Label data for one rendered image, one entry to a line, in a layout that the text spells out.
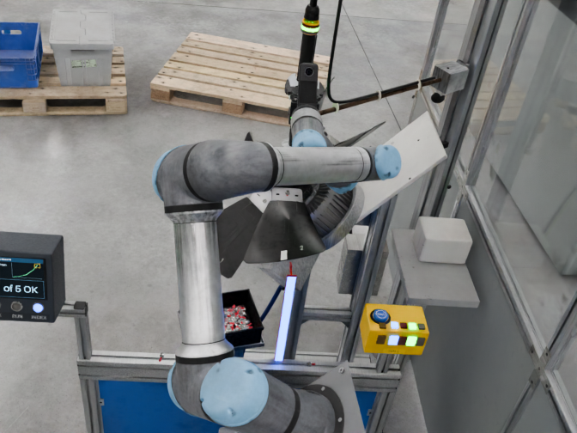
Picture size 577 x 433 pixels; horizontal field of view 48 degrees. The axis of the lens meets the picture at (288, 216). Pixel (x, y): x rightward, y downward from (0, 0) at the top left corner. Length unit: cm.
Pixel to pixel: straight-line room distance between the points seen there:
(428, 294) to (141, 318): 149
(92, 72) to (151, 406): 303
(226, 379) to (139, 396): 83
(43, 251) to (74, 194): 231
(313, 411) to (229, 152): 51
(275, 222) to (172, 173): 62
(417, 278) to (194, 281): 112
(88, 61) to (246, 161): 351
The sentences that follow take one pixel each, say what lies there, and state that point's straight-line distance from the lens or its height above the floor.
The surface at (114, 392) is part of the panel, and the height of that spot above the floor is 71.
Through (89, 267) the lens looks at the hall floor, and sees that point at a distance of 342.
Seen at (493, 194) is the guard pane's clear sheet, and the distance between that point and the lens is 230.
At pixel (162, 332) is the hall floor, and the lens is 308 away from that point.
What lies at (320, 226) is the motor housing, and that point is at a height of 109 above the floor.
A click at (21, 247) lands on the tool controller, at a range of 164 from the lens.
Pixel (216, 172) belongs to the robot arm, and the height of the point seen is 164.
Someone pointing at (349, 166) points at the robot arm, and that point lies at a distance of 134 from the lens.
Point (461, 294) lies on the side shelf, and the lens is 223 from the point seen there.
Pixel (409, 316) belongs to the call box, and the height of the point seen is 107.
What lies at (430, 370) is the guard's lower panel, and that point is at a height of 24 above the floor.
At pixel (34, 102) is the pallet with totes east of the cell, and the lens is 465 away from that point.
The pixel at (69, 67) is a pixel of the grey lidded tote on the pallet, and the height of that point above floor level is 29.
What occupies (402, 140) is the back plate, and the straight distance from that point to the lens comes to 210.
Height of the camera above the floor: 230
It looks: 38 degrees down
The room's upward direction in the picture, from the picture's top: 8 degrees clockwise
